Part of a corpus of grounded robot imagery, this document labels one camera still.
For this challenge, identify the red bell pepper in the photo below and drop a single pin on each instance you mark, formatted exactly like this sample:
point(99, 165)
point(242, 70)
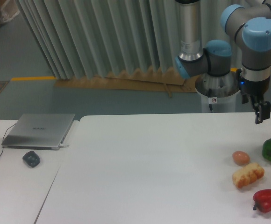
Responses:
point(262, 200)

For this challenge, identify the black small controller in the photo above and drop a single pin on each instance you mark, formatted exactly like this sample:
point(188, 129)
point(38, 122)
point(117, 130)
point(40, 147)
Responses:
point(31, 159)

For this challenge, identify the grey-green pleated curtain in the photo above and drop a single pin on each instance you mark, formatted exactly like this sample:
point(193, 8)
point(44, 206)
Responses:
point(95, 37)

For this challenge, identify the toy bread loaf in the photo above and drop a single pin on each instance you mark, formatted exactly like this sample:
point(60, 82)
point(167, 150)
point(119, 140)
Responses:
point(247, 175)

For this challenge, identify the brown egg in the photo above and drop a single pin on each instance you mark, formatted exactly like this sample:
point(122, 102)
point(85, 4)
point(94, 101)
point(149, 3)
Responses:
point(241, 157)

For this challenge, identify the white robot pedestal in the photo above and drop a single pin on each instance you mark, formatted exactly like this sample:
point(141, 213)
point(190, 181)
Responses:
point(217, 94)

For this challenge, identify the silver closed laptop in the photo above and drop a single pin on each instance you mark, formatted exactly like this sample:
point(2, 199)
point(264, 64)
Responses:
point(39, 131)

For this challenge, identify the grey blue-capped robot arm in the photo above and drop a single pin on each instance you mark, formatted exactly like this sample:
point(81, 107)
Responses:
point(225, 69)

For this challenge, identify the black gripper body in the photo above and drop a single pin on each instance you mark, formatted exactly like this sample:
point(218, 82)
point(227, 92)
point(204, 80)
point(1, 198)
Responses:
point(254, 83)

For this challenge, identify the brown cardboard sheet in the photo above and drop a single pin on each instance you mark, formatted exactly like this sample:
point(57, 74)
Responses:
point(188, 85)

